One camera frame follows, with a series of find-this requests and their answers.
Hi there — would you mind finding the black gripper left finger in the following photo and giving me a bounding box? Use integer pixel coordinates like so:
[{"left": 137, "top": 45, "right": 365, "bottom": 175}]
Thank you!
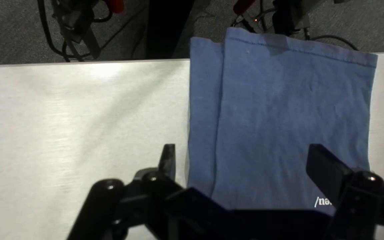
[{"left": 67, "top": 143, "right": 184, "bottom": 240}]

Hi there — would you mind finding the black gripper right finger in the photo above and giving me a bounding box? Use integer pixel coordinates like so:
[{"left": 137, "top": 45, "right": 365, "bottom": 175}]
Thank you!
[{"left": 305, "top": 143, "right": 384, "bottom": 240}]

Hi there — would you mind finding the blue printed shirt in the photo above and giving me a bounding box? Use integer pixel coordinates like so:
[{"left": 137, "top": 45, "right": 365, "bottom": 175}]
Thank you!
[{"left": 187, "top": 25, "right": 379, "bottom": 216}]

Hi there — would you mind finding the black floor cable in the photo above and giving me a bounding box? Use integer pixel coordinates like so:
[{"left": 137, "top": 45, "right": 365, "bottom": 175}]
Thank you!
[{"left": 37, "top": 0, "right": 113, "bottom": 60}]

